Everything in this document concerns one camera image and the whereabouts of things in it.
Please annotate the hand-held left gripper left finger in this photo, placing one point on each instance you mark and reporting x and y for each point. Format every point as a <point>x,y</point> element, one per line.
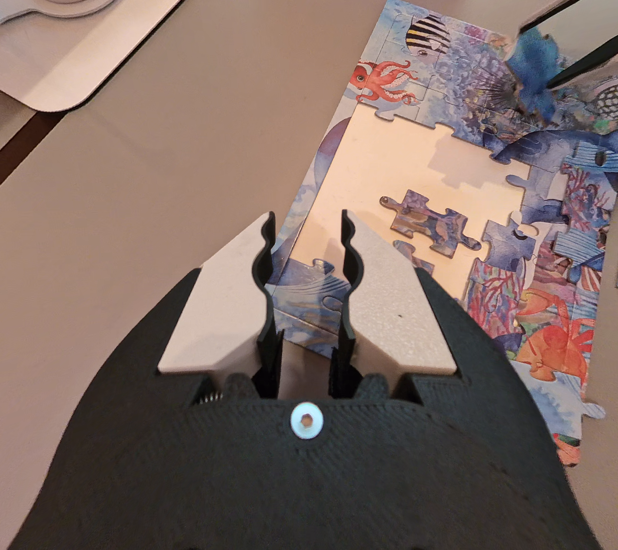
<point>212,318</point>

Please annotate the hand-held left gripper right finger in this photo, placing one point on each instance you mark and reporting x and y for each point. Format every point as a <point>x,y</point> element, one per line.
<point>400,318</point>

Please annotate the purple coral puzzle piece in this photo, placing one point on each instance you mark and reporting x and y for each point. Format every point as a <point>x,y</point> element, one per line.
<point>429,224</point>
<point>410,253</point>

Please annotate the dark blue puzzle piece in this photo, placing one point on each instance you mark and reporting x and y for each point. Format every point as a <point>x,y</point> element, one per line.
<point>531,72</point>

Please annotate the sea animal jigsaw puzzle tray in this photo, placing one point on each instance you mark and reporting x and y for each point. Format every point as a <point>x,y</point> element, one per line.
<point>386,163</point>

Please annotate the pale blue striped puzzle piece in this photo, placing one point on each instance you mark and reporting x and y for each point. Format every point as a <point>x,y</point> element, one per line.
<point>586,154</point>

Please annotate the grey blue puzzle piece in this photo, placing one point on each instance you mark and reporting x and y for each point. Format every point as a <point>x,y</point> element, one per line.
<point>509,243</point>

